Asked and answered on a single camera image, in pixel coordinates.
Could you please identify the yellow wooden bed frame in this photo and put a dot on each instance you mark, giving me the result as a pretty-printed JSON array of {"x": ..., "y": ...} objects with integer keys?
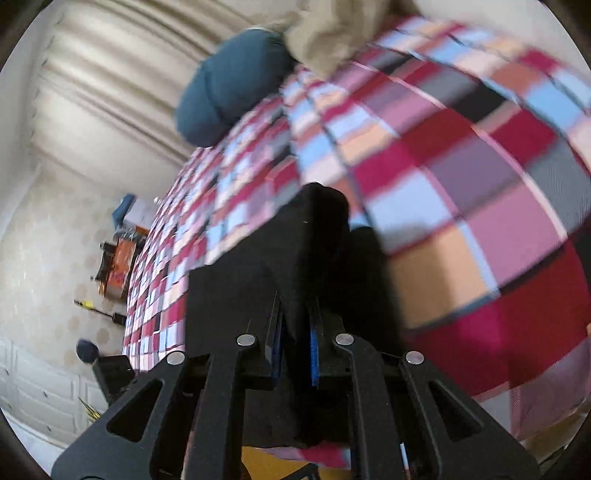
[{"x": 277, "y": 464}]

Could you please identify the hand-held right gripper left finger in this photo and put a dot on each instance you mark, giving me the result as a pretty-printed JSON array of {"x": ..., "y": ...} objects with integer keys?
[{"x": 277, "y": 364}]

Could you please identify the black box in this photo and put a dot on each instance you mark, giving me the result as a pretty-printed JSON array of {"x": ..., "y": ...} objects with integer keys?
[{"x": 113, "y": 376}]

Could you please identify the yellow black stick tool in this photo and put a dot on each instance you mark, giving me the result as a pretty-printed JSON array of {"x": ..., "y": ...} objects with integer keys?
[{"x": 99, "y": 313}]

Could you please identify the white panelled cabinet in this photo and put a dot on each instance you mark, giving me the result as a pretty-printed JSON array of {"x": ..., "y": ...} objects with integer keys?
[{"x": 41, "y": 392}]

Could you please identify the blue cloth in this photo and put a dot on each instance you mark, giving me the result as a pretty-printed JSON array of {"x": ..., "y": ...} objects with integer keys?
[{"x": 123, "y": 210}]

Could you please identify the blue pillow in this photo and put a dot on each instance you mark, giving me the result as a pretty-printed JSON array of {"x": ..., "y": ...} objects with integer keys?
[{"x": 231, "y": 87}]

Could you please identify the beige curtain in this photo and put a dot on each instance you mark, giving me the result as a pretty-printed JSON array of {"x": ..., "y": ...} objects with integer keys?
[{"x": 129, "y": 78}]

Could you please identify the white cardboard box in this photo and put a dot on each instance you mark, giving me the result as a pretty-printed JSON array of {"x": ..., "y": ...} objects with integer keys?
[{"x": 141, "y": 213}]

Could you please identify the black pants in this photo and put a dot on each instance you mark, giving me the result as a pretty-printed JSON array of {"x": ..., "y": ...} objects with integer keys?
[{"x": 314, "y": 240}]

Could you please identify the dark round object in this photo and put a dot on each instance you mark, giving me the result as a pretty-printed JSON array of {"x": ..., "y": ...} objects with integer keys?
[{"x": 87, "y": 350}]

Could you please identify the beige pillow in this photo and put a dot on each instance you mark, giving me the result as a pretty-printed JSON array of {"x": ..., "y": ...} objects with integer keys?
[{"x": 332, "y": 32}]

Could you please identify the checkered bedspread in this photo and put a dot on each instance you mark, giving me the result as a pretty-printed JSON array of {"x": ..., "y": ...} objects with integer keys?
[{"x": 461, "y": 184}]

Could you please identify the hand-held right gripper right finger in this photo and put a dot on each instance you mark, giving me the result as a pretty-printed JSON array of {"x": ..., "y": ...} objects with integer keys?
[{"x": 316, "y": 360}]

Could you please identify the orange box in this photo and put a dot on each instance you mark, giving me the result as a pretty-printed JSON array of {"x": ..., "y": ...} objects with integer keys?
[{"x": 121, "y": 267}]

